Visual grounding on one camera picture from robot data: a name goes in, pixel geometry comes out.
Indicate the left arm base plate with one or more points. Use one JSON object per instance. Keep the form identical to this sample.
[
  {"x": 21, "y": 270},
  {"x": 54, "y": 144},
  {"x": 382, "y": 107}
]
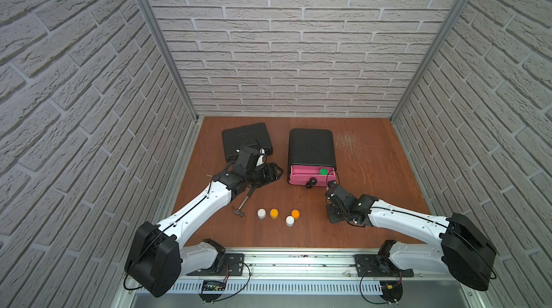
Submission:
[{"x": 231, "y": 265}]

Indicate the yellow paint can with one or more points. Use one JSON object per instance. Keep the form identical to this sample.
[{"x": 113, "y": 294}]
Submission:
[{"x": 274, "y": 214}]

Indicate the right small connector board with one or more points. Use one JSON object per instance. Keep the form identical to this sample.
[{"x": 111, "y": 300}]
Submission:
[{"x": 392, "y": 292}]

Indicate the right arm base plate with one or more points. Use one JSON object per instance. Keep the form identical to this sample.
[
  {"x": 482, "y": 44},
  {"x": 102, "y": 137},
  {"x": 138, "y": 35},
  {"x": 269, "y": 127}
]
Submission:
[{"x": 373, "y": 265}]

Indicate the hammer with black handle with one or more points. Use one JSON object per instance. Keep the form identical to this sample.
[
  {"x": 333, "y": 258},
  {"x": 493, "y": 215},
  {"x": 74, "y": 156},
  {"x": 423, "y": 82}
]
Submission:
[{"x": 239, "y": 211}]

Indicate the black plastic tool case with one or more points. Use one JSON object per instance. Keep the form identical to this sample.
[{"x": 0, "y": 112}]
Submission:
[{"x": 253, "y": 136}]

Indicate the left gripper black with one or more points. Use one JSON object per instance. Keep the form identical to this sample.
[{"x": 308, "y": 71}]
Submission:
[{"x": 264, "y": 174}]

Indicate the white paint can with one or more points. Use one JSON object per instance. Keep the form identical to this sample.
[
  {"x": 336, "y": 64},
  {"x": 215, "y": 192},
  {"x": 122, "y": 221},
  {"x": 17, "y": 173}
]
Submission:
[
  {"x": 290, "y": 221},
  {"x": 261, "y": 214}
]

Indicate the white paint can left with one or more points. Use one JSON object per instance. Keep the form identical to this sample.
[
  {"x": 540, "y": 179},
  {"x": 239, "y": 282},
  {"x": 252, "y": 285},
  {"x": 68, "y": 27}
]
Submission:
[{"x": 261, "y": 214}]

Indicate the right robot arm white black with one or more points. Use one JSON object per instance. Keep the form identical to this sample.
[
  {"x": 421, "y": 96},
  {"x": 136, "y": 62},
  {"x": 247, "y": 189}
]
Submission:
[{"x": 453, "y": 245}]

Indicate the black pink drawer cabinet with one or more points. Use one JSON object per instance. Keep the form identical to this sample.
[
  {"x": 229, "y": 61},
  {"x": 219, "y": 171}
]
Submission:
[{"x": 310, "y": 150}]

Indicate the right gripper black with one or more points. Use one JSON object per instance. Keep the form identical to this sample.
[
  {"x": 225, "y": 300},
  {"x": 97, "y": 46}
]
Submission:
[{"x": 330, "y": 214}]

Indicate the white paint can right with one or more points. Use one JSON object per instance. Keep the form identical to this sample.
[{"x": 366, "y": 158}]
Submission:
[{"x": 290, "y": 221}]

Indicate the left small circuit board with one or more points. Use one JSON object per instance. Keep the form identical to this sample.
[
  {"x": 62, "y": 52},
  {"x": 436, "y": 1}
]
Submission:
[{"x": 212, "y": 290}]

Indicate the orange paint can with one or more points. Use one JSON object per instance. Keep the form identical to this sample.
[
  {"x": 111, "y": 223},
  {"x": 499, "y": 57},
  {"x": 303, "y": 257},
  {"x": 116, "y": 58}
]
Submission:
[{"x": 295, "y": 214}]

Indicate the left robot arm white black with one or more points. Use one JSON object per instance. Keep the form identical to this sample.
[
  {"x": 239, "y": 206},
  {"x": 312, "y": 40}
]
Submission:
[{"x": 159, "y": 255}]

